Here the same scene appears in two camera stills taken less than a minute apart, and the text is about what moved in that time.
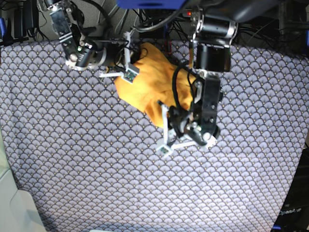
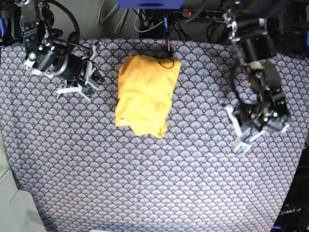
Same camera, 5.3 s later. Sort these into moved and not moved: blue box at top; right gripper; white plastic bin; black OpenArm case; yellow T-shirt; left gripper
Moved: left gripper; yellow T-shirt; right gripper
Not moved: black OpenArm case; blue box at top; white plastic bin
